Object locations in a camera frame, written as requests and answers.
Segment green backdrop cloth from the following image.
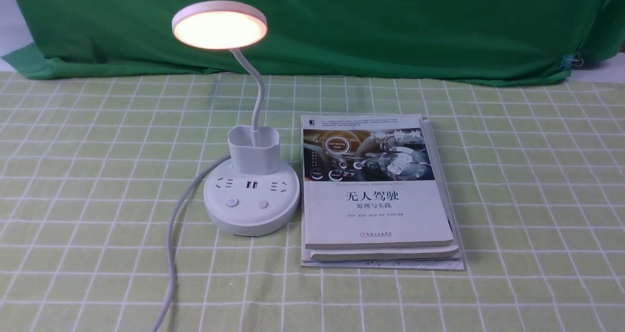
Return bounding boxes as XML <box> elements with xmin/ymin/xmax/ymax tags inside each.
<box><xmin>2</xmin><ymin>0</ymin><xmax>624</xmax><ymax>86</ymax></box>

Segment green checkered tablecloth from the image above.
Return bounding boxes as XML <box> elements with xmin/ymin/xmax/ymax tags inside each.
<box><xmin>0</xmin><ymin>73</ymin><xmax>625</xmax><ymax>332</ymax></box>

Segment bottom printed paper booklet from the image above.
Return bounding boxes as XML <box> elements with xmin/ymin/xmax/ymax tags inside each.
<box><xmin>300</xmin><ymin>121</ymin><xmax>465</xmax><ymax>271</ymax></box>

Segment white lamp power cord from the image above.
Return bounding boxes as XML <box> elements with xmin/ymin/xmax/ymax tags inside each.
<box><xmin>150</xmin><ymin>155</ymin><xmax>231</xmax><ymax>332</ymax></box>

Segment top book with car cover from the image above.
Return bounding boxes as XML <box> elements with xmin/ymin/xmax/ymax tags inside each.
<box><xmin>301</xmin><ymin>115</ymin><xmax>454</xmax><ymax>250</ymax></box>

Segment white desk lamp with sockets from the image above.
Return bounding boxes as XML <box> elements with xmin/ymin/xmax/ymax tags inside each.
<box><xmin>172</xmin><ymin>0</ymin><xmax>300</xmax><ymax>237</ymax></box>

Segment teal binder clip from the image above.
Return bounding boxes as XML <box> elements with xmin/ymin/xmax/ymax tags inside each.
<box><xmin>560</xmin><ymin>53</ymin><xmax>584</xmax><ymax>71</ymax></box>

